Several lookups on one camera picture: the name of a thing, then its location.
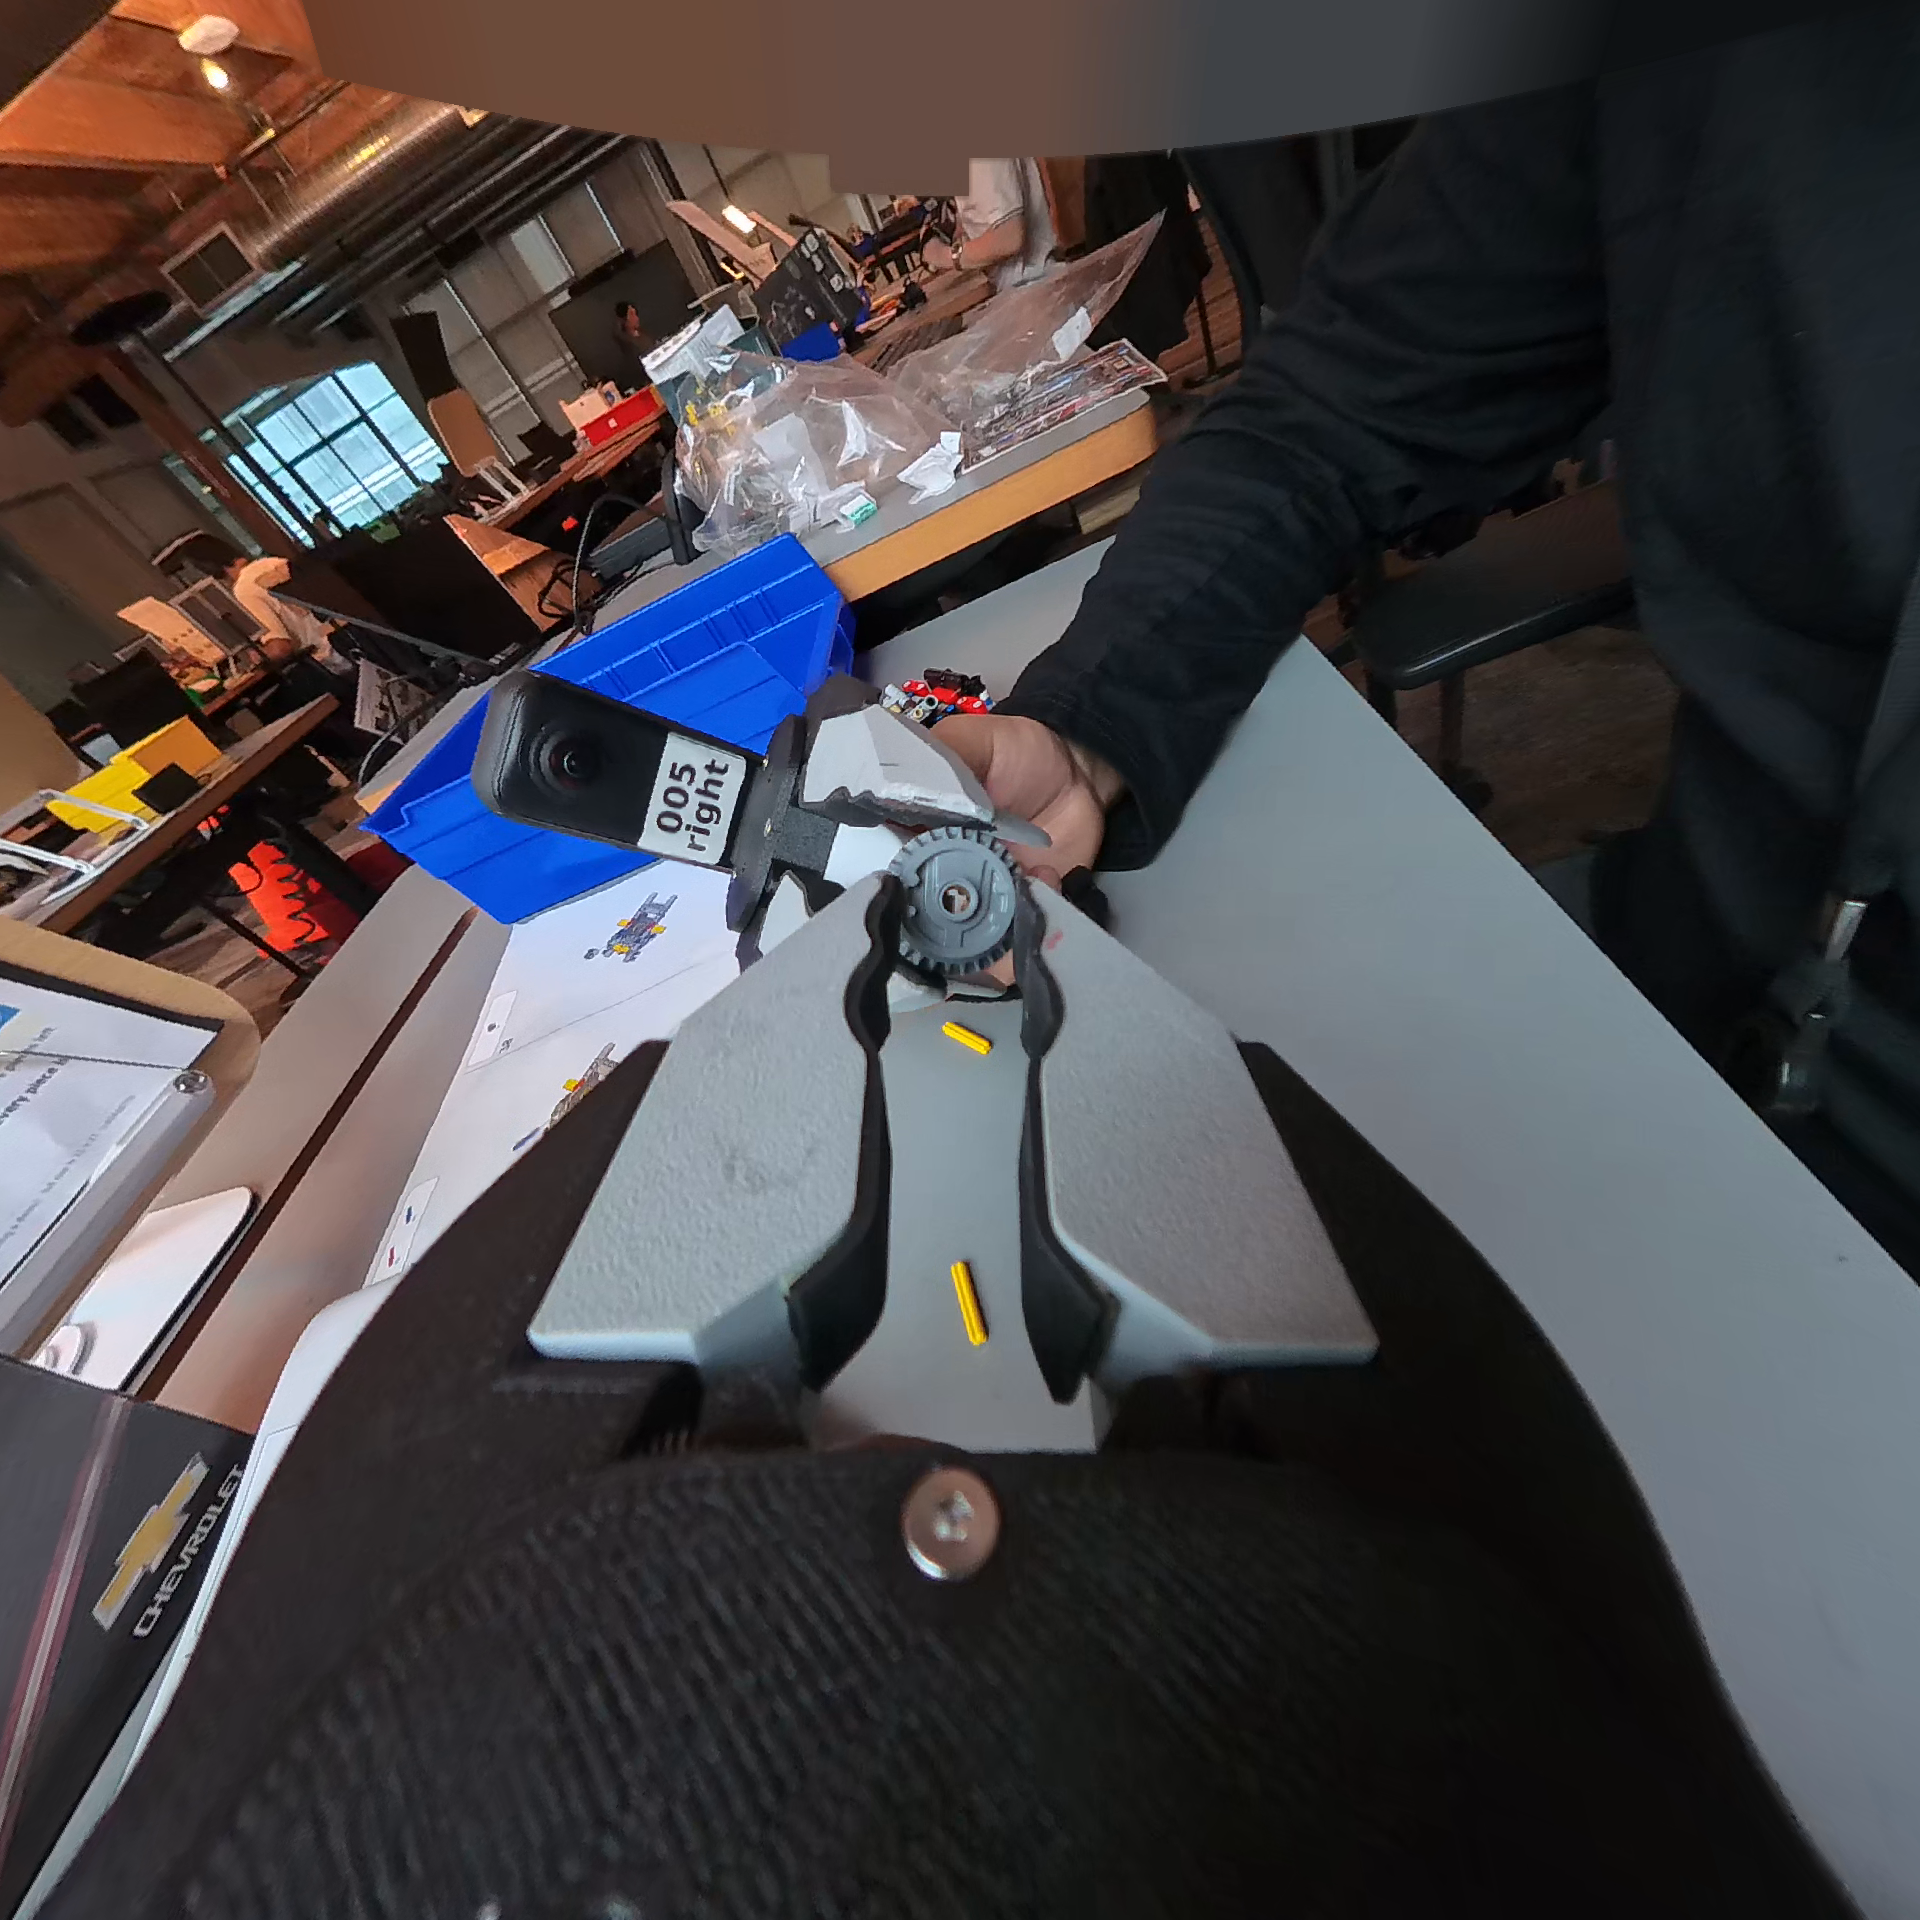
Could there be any white flat device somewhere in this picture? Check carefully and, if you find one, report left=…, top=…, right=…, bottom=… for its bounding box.
left=30, top=1183, right=264, bottom=1396

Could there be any grey lego differential gear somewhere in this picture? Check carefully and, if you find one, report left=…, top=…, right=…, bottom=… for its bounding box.
left=881, top=822, right=1027, bottom=991

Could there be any person's right forearm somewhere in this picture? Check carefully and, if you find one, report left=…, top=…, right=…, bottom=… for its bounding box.
left=995, top=142, right=1630, bottom=875

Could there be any large paned window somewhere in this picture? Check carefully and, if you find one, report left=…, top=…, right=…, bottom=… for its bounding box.
left=223, top=373, right=440, bottom=518

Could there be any black lego set box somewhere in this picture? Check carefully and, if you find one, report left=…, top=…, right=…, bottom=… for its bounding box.
left=0, top=1351, right=255, bottom=1870

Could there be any person's right hand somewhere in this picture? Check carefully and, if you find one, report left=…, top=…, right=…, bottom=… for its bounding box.
left=929, top=718, right=1129, bottom=903

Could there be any blue plastic bin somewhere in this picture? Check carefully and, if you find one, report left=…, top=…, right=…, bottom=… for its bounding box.
left=358, top=532, right=859, bottom=926

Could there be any black office chair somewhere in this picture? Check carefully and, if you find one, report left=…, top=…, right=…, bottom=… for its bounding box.
left=1341, top=479, right=1653, bottom=781

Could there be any wooden workbench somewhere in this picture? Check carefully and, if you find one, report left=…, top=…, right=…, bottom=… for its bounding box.
left=0, top=691, right=347, bottom=940

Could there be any orange black patterned object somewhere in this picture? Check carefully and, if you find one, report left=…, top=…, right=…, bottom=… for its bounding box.
left=223, top=837, right=354, bottom=968

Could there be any lego instruction booklet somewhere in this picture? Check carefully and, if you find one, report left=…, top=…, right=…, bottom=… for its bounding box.
left=246, top=885, right=751, bottom=1502

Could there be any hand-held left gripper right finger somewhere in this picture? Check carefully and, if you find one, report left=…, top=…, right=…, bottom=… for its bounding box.
left=1011, top=878, right=1385, bottom=1413

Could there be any clear acrylic sign holder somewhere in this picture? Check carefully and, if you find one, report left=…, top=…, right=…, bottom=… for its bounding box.
left=0, top=960, right=225, bottom=1352

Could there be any yellow storage bin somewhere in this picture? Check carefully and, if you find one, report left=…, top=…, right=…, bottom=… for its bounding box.
left=48, top=718, right=225, bottom=829

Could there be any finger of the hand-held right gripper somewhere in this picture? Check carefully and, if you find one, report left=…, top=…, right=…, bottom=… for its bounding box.
left=835, top=748, right=1056, bottom=845
left=802, top=704, right=965, bottom=799

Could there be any heap of clear plastic bags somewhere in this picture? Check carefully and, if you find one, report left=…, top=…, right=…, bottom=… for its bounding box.
left=667, top=211, right=1171, bottom=559

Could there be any black lanyard strap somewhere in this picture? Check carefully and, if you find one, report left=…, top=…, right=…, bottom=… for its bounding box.
left=1762, top=885, right=1920, bottom=1119

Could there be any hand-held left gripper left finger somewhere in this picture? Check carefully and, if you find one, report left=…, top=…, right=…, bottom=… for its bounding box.
left=525, top=872, right=903, bottom=1395

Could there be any wood-edged grey table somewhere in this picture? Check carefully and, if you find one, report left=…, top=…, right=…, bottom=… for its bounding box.
left=822, top=381, right=1163, bottom=601

